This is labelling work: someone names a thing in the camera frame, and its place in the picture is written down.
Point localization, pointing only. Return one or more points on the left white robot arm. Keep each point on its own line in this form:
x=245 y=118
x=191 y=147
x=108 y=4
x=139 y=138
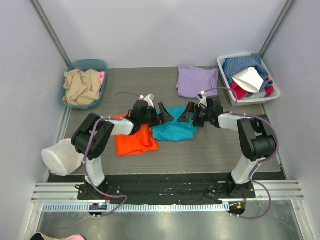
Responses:
x=91 y=138

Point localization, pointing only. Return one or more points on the orange t shirt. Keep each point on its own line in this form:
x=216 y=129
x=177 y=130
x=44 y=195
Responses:
x=139 y=143

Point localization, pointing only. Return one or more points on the blue checkered garment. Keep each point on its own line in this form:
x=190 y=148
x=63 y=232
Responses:
x=234 y=65

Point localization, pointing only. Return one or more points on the white slotted cable duct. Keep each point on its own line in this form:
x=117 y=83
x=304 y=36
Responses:
x=129 y=208

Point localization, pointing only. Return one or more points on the lavender t shirt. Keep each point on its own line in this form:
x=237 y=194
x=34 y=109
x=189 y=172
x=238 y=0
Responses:
x=193 y=80

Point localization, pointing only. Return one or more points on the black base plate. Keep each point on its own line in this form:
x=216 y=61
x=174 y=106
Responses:
x=161 y=189

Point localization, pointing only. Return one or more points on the pink cloth at bottom edge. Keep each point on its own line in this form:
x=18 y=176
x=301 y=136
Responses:
x=41 y=236

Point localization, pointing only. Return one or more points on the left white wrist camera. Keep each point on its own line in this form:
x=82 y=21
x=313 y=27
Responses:
x=148 y=98

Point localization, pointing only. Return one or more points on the white plastic basket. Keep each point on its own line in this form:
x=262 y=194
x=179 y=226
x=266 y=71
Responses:
x=245 y=101

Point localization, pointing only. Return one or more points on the white garment in basket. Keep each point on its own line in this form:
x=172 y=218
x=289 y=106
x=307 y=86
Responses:
x=249 y=80

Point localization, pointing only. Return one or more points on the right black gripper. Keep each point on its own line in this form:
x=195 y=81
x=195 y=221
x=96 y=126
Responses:
x=196 y=116

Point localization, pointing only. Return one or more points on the red garment in basket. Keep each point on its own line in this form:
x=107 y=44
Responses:
x=245 y=95

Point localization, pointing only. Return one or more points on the teal plastic basket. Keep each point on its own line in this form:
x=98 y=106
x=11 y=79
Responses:
x=84 y=65

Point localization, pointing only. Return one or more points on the white mesh bag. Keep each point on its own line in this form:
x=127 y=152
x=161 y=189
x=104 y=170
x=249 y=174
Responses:
x=62 y=158

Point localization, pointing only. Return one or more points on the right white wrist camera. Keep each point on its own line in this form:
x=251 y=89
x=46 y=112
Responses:
x=202 y=99

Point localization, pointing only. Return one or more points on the teal t shirt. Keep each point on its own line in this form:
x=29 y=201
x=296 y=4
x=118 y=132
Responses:
x=175 y=131

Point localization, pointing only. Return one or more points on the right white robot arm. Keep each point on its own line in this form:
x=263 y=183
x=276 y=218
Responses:
x=257 y=138

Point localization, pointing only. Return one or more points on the pink garment in basket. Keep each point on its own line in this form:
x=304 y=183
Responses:
x=101 y=81

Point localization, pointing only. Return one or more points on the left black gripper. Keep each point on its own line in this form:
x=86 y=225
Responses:
x=155 y=115

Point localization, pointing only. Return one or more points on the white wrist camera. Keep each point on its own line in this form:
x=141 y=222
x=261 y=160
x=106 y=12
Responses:
x=202 y=99
x=148 y=98

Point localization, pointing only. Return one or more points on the beige crumpled shirt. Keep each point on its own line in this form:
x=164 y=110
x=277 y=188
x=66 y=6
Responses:
x=81 y=87

